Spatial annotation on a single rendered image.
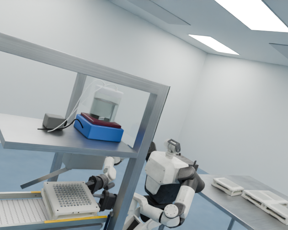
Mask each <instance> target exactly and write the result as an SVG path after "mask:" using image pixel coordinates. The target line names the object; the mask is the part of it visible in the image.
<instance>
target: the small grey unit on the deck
mask: <svg viewBox="0 0 288 230"><path fill-rule="evenodd" d="M65 120H66V119H64V118H63V117H62V116H61V115H53V114H48V113H45V116H44V119H43V125H44V126H45V127H46V128H47V129H55V128H57V127H58V126H59V125H61V124H62V123H63V122H64V121H65ZM66 125H67V120H66V121H65V122H64V123H63V124H62V125H61V126H60V127H58V128H63V127H64V126H66ZM58 128H57V129H58Z"/></svg>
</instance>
